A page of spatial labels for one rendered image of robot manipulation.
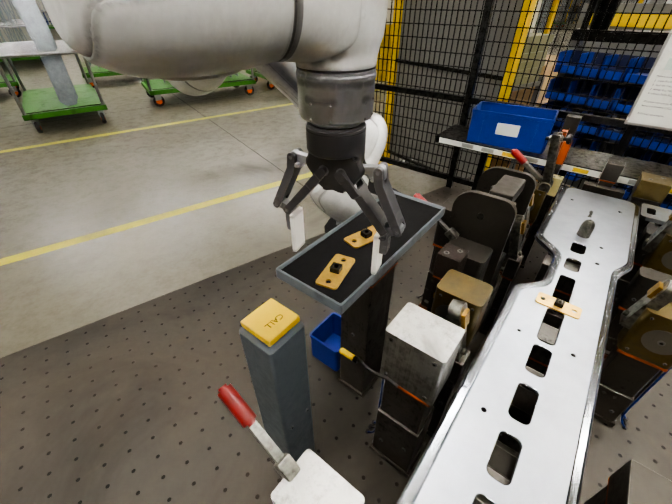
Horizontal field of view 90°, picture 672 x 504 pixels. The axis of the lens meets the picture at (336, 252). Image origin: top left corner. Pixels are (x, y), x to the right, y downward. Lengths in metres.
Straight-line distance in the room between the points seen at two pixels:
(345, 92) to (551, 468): 0.56
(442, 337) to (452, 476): 0.18
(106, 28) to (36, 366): 1.10
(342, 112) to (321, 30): 0.08
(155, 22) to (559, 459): 0.68
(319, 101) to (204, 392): 0.81
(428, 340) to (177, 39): 0.47
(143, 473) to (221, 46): 0.86
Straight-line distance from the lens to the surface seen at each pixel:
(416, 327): 0.55
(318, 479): 0.49
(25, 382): 1.28
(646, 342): 0.93
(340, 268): 0.55
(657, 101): 1.72
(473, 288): 0.70
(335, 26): 0.36
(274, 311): 0.50
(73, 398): 1.16
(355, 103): 0.40
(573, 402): 0.71
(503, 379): 0.68
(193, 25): 0.30
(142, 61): 0.31
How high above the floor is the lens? 1.52
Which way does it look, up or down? 37 degrees down
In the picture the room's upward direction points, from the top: straight up
